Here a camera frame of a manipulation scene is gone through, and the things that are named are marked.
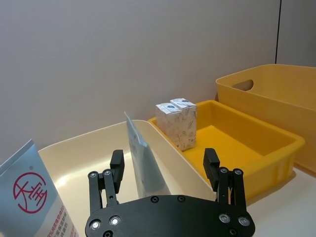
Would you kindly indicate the grey-blue pouch with red emblem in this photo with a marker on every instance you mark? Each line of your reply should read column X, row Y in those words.
column 32, row 197

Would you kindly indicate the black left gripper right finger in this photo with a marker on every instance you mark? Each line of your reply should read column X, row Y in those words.
column 232, row 187

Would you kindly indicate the plain grey-blue pouch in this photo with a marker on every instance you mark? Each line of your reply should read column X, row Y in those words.
column 145, row 168

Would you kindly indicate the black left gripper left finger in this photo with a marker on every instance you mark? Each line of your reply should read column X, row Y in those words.
column 108, row 187

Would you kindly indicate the cream plastic tray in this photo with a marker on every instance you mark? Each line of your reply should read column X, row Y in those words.
column 84, row 158

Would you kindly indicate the shallow yellow plastic bin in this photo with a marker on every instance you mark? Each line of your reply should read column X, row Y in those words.
column 237, row 143

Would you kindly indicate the white patterned carton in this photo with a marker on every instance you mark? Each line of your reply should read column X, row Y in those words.
column 168, row 124
column 183, row 102

